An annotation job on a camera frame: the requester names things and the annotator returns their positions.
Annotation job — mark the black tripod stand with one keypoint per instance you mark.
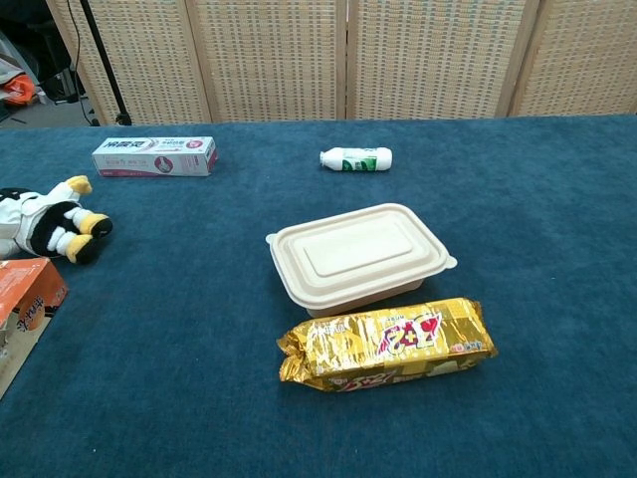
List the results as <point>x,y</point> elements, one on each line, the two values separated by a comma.
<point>105,65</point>

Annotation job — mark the orange bag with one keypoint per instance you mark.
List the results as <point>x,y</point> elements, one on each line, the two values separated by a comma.
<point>17,90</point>

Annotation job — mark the orange cardboard box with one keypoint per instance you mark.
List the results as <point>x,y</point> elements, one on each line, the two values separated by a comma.
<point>22,309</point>

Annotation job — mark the black white plush cow toy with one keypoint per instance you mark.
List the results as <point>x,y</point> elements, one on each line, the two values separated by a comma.
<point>50,224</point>

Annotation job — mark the small white green-label bottle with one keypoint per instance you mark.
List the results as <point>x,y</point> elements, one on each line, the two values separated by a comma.
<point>356,159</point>

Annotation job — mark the woven wooden folding screen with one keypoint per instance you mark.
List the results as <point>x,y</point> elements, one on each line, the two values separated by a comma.
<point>348,60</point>

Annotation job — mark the white pink toothpaste box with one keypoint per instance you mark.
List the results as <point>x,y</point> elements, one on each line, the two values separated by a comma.
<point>154,158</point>

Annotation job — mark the gold foil biscuit pack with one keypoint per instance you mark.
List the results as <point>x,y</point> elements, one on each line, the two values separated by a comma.
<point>388,343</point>

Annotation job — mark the beige lidded food container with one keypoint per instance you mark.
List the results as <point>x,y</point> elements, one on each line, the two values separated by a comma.
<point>358,251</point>

